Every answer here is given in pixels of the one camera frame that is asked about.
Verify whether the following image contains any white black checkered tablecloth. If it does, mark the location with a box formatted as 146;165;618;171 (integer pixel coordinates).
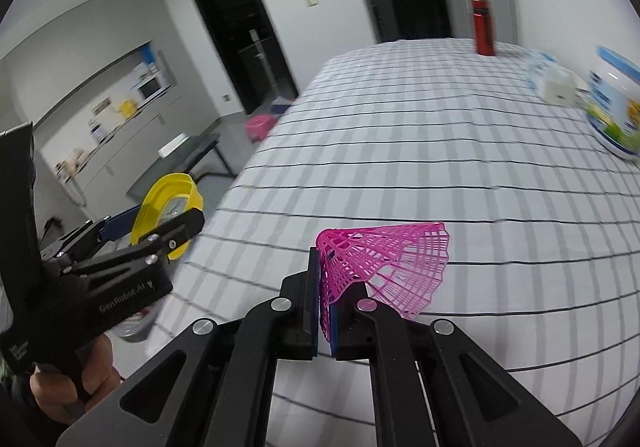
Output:
145;38;640;447

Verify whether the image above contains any person's left hand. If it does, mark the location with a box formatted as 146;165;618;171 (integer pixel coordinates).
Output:
30;332;121;423

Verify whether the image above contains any red water bottle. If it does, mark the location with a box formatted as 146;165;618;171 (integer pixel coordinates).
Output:
471;0;495;56

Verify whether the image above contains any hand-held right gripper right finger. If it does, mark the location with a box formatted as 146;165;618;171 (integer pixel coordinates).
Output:
330;282;583;447

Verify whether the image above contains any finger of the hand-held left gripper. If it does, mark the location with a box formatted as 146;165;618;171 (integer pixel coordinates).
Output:
60;209;206;275
42;204;143;260

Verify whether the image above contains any white microwave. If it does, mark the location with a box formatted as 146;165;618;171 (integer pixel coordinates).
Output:
136;76;165;102

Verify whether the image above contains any white plastic box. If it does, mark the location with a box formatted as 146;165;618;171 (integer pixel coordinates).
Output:
540;67;581;106

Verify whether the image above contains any pink plastic basin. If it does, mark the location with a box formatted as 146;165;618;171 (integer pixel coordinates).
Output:
245;114;275;144

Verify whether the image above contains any flat white box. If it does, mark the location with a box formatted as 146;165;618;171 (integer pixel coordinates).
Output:
157;133;190;158

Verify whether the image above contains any black low table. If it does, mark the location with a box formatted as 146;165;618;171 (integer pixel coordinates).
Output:
126;133;236;200

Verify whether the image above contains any yellow plastic lid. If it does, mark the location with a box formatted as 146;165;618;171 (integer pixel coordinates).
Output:
131;173;203;260

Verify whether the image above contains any pink plastic mesh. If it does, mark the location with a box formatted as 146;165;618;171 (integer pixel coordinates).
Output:
315;222;451;342

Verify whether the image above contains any grey counter cabinet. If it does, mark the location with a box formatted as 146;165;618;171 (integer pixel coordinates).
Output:
40;92;221;208

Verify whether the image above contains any metal stand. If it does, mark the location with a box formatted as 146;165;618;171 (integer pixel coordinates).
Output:
250;29;278;95

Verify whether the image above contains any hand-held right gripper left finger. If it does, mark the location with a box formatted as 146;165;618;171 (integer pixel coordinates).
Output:
55;247;321;447

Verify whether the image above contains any blue printed plastic pack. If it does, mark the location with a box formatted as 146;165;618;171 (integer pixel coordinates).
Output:
527;49;558;90

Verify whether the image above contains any grey perforated basket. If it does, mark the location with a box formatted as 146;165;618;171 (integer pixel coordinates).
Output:
117;304;163;343

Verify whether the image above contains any white tub with blue lid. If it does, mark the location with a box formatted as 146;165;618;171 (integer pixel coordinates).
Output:
585;46;640;160

